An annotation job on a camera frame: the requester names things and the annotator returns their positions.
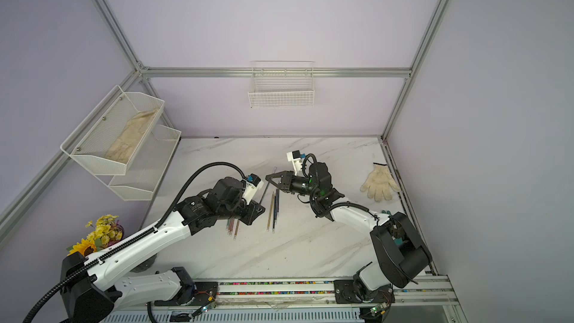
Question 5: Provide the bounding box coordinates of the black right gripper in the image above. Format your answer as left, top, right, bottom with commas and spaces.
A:
268, 171, 321, 198

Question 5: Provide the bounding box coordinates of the yellow pencil with clear cap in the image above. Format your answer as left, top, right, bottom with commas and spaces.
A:
267, 191, 275, 231

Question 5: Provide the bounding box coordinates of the red pencil with orange cap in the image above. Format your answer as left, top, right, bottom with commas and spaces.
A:
233, 219, 240, 240

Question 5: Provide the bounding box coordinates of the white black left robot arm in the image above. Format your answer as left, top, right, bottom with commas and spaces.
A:
61, 174, 265, 322

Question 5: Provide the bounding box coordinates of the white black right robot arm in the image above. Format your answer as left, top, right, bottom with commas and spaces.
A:
265, 162, 432, 303

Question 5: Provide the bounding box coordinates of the cream knitted work glove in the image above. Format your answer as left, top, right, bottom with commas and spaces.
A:
360, 163, 401, 203

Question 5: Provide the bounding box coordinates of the artificial sunflower bouquet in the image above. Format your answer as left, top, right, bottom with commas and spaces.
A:
67, 215, 125, 257

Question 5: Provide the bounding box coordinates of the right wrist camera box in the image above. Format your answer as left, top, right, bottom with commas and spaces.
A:
286, 150, 305, 174

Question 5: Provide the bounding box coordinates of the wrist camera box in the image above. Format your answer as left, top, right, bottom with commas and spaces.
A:
242, 173, 261, 205
286, 150, 305, 174

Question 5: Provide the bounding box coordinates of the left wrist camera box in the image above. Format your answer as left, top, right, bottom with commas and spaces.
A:
242, 173, 261, 205

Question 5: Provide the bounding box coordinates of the black corrugated cable conduit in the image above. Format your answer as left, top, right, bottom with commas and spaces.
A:
22, 161, 248, 323

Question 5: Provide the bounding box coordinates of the white mesh wall shelf lower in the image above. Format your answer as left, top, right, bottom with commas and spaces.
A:
109, 124, 181, 201

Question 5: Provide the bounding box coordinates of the white mesh wall shelf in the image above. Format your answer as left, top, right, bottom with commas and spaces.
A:
61, 86, 164, 176
109, 124, 181, 201

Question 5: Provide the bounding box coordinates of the white wire wall basket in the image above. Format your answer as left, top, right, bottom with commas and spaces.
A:
248, 61, 315, 109

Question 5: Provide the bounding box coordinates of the white mesh wall shelf upper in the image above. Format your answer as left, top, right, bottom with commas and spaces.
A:
61, 86, 164, 176

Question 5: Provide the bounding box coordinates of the aluminium frame profile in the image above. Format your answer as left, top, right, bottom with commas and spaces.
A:
1, 0, 451, 245

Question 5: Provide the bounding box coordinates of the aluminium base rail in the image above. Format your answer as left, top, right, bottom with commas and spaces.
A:
102, 275, 460, 323

